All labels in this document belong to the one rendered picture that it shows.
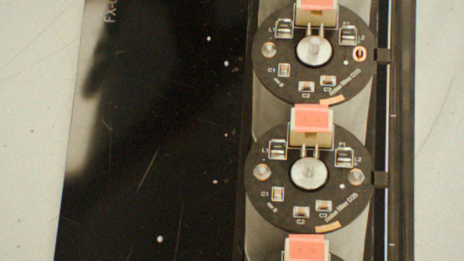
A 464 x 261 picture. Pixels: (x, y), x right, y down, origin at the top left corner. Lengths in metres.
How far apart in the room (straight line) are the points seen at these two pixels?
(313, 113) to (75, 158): 0.08
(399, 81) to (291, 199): 0.03
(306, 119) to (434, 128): 0.09
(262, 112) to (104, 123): 0.06
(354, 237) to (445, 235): 0.06
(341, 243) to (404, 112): 0.03
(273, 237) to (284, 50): 0.04
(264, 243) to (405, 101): 0.04
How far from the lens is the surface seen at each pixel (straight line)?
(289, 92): 0.35
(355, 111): 0.36
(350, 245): 0.35
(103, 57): 0.42
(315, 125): 0.34
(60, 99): 0.43
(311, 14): 0.36
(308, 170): 0.34
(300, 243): 0.33
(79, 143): 0.41
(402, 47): 0.36
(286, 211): 0.34
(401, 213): 0.34
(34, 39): 0.44
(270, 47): 0.36
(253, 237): 0.35
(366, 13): 0.39
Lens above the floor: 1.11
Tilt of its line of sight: 60 degrees down
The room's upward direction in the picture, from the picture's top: straight up
